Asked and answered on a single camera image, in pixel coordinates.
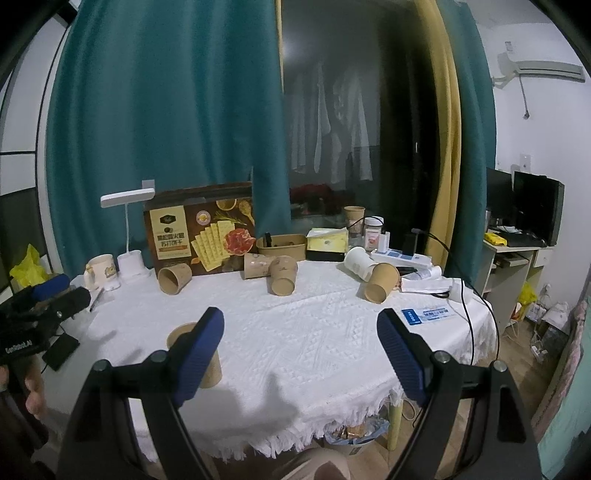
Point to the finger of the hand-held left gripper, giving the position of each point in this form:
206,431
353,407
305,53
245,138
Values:
69,301
51,286

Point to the white charger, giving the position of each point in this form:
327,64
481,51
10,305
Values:
459,290

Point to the brown oblong paper bowl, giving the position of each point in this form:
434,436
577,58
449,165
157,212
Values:
286,249

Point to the blue and white card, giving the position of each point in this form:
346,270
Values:
429,315

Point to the flat black box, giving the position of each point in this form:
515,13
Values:
323,256

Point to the person's leg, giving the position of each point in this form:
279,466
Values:
314,466

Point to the white power strip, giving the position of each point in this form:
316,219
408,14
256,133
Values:
406,261

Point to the yellow table leg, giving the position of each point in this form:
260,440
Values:
395,424

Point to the basket of snacks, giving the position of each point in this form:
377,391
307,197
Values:
353,434

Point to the white desk lamp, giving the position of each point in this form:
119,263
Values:
131,265

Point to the yellow bag on floor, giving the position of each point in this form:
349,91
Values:
526,297

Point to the black adapter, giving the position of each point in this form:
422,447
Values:
410,243

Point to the black computer monitor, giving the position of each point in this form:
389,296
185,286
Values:
535,203
498,194

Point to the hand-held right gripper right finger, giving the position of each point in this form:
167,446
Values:
400,357

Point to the yellow cloth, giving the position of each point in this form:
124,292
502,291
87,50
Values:
496,238

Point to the clear jar with white lid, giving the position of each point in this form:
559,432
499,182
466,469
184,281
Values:
373,235

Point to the brown cracker box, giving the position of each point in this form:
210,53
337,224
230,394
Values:
198,230

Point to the white textured tablecloth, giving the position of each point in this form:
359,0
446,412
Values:
300,332

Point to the dark pen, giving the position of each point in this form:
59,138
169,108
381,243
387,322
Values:
96,302

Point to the yellow curtain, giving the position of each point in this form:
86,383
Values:
445,138

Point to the white paper packets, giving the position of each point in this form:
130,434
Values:
425,280

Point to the white wall outlet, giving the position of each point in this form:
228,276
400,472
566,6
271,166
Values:
525,162

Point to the white air conditioner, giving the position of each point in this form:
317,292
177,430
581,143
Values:
545,69

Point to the yellow tissue box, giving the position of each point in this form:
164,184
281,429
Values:
328,241

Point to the brown paper cup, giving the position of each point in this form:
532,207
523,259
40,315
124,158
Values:
256,266
180,277
354,219
214,371
282,277
383,281

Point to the person's left forearm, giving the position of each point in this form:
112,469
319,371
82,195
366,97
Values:
18,454

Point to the person's left hand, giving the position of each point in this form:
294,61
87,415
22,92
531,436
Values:
35,387

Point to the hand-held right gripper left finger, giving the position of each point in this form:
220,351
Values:
197,357

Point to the teal curtain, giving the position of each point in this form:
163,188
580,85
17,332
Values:
161,92
475,138

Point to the white paper cup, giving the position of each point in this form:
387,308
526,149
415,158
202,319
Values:
359,263

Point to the white printed mug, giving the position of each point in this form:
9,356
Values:
102,272

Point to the yellow plastic bag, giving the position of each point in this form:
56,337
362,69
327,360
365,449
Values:
28,272

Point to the black smartphone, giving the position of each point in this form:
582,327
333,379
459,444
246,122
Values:
60,351

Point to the white computer desk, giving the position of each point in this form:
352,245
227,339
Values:
503,272

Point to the pink patterned cloth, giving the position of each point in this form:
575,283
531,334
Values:
568,369

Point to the hanging white garment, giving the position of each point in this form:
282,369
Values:
353,124
307,124

